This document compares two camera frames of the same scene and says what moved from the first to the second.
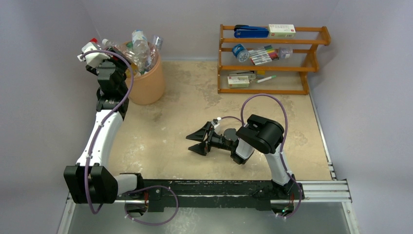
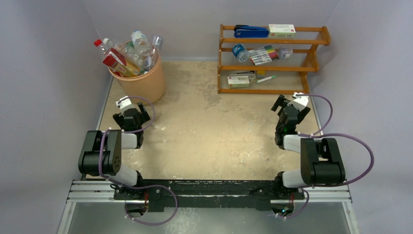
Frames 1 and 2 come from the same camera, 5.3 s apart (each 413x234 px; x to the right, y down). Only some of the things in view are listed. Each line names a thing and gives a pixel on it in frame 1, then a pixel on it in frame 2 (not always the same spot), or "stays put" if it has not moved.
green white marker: (266, 78) stays put
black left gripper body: (122, 66) → (119, 117)
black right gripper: (208, 139) → (290, 109)
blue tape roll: (240, 52) stays put
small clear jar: (285, 52) stays put
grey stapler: (250, 73) stays put
